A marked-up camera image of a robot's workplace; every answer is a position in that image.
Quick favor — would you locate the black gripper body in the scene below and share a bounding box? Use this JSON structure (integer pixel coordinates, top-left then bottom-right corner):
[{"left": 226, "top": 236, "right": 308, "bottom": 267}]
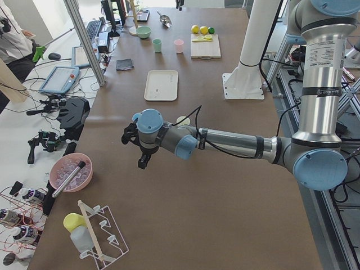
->
[{"left": 140, "top": 145, "right": 158, "bottom": 159}]

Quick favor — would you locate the cream white cup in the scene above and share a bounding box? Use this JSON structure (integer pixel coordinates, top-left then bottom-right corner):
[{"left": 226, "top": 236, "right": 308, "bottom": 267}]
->
[{"left": 176, "top": 116, "right": 191, "bottom": 127}]

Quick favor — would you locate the pink cup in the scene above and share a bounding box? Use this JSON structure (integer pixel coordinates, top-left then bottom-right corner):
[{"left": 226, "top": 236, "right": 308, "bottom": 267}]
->
[{"left": 173, "top": 39, "right": 184, "bottom": 53}]

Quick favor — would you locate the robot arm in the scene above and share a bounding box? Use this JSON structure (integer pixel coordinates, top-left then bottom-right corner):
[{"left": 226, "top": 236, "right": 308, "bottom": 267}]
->
[{"left": 121, "top": 1, "right": 359, "bottom": 191}]

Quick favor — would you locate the cream rabbit print tray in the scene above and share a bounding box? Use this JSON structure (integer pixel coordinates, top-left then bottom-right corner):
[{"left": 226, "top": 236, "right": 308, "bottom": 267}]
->
[{"left": 144, "top": 70, "right": 178, "bottom": 101}]

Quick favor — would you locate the metal pestle black tip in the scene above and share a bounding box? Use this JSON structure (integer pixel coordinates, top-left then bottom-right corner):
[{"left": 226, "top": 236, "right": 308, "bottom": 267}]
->
[{"left": 52, "top": 161, "right": 86, "bottom": 198}]

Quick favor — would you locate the pink bowl with ice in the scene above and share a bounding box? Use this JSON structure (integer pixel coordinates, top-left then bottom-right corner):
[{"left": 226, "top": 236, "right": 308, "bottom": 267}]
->
[{"left": 49, "top": 152, "right": 94, "bottom": 194}]

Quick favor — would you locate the grey folded cloth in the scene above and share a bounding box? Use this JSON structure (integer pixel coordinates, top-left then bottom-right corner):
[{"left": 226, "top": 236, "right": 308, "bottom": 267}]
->
[{"left": 116, "top": 58, "right": 134, "bottom": 71}]

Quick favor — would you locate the yellow capped clear bottle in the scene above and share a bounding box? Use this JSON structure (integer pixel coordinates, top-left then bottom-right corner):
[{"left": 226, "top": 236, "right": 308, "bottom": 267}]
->
[{"left": 63, "top": 213, "right": 95, "bottom": 253}]

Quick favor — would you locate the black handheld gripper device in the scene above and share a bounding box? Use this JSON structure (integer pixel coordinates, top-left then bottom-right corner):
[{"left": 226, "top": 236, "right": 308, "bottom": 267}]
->
[{"left": 27, "top": 130, "right": 65, "bottom": 164}]

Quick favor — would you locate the green cup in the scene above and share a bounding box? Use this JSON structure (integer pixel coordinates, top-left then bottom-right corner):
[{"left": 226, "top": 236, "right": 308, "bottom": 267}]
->
[{"left": 152, "top": 39, "right": 162, "bottom": 53}]

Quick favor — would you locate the wooden cutting board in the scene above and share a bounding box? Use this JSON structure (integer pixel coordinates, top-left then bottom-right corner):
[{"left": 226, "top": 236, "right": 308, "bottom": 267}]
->
[{"left": 191, "top": 34, "right": 221, "bottom": 59}]

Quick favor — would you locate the blue teach pendant near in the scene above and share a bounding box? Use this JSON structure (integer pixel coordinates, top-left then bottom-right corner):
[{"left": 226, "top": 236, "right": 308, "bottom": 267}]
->
[{"left": 39, "top": 66, "right": 79, "bottom": 95}]

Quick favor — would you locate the blue teach pendant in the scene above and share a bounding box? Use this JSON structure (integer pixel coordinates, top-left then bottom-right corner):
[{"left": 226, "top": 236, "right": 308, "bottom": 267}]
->
[
  {"left": 71, "top": 46, "right": 90, "bottom": 69},
  {"left": 39, "top": 66, "right": 79, "bottom": 95}
]

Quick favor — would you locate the blue teach pendant far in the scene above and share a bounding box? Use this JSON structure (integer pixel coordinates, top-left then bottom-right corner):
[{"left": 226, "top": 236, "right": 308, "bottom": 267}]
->
[{"left": 71, "top": 46, "right": 90, "bottom": 69}]

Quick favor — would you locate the green bowl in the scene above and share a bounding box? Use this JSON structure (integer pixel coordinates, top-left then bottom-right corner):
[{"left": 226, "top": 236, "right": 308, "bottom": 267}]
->
[{"left": 136, "top": 26, "right": 151, "bottom": 39}]

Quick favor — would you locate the wooden cup stand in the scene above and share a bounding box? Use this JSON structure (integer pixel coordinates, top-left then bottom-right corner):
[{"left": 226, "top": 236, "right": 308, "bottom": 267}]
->
[{"left": 127, "top": 0, "right": 142, "bottom": 36}]

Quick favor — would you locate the yellow plastic knife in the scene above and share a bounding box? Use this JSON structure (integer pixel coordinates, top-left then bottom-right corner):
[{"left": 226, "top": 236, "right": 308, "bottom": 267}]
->
[{"left": 191, "top": 39, "right": 213, "bottom": 42}]

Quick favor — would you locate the lemon half upper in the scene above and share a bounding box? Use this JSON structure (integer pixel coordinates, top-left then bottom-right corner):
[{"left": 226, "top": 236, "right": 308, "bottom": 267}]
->
[{"left": 203, "top": 35, "right": 213, "bottom": 42}]

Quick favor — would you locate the whole lemon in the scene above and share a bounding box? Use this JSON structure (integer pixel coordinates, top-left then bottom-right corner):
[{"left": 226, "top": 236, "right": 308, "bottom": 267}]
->
[
  {"left": 199, "top": 26, "right": 209, "bottom": 35},
  {"left": 191, "top": 25, "right": 200, "bottom": 34}
]

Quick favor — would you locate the metal ice scoop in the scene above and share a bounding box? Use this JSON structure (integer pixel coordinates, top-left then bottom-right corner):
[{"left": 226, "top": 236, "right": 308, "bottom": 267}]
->
[{"left": 157, "top": 11, "right": 172, "bottom": 28}]

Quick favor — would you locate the green lime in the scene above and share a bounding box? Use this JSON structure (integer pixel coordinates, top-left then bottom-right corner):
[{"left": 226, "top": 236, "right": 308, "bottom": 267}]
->
[{"left": 208, "top": 27, "right": 215, "bottom": 34}]

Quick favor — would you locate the black keyboard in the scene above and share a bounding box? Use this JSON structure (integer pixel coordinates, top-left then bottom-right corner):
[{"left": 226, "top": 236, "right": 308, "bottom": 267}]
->
[{"left": 86, "top": 20, "right": 102, "bottom": 43}]

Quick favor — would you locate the black computer mouse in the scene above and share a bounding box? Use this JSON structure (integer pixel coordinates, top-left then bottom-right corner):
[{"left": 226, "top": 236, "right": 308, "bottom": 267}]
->
[{"left": 48, "top": 52, "right": 61, "bottom": 60}]

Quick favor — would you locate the person in white shirt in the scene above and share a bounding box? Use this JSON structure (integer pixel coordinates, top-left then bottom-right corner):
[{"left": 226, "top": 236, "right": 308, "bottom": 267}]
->
[{"left": 1, "top": 1, "right": 37, "bottom": 82}]

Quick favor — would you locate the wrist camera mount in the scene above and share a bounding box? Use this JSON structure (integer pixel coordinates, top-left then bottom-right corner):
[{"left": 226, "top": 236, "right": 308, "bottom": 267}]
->
[{"left": 121, "top": 121, "right": 140, "bottom": 146}]

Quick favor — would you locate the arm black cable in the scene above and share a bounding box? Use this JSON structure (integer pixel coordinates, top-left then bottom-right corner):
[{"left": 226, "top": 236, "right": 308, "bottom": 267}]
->
[{"left": 172, "top": 105, "right": 264, "bottom": 159}]

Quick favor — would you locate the white wire bottle rack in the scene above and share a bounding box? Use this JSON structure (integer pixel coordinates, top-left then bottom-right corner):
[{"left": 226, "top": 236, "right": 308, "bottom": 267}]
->
[{"left": 78, "top": 200, "right": 129, "bottom": 269}]

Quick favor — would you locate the aluminium frame post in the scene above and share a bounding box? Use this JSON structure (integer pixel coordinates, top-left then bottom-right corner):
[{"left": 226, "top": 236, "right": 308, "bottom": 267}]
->
[{"left": 64, "top": 0, "right": 106, "bottom": 87}]

